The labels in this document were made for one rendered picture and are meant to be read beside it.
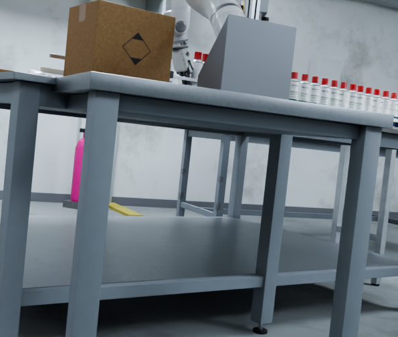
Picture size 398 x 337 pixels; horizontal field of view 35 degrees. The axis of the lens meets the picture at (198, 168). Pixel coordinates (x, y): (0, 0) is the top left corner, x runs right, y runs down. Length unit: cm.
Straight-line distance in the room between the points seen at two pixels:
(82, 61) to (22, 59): 353
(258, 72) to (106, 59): 50
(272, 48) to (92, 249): 94
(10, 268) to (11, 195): 20
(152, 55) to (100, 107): 77
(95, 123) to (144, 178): 455
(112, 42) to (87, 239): 85
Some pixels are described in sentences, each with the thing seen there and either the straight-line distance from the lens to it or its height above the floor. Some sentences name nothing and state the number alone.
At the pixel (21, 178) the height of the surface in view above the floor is 54.
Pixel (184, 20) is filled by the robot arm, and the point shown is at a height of 118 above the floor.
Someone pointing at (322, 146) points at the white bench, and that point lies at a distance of 472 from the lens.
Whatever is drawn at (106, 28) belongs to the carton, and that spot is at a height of 103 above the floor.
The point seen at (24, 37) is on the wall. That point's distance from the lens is 571.
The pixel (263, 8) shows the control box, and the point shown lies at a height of 130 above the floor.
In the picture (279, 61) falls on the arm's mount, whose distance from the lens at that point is 209.
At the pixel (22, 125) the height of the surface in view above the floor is 69.
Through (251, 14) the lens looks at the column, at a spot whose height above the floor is 127.
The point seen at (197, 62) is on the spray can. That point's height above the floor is 104.
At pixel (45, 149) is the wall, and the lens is 572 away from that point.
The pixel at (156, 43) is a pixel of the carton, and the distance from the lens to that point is 222.
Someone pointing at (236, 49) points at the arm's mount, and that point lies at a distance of 201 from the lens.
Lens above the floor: 70
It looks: 3 degrees down
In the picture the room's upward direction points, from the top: 6 degrees clockwise
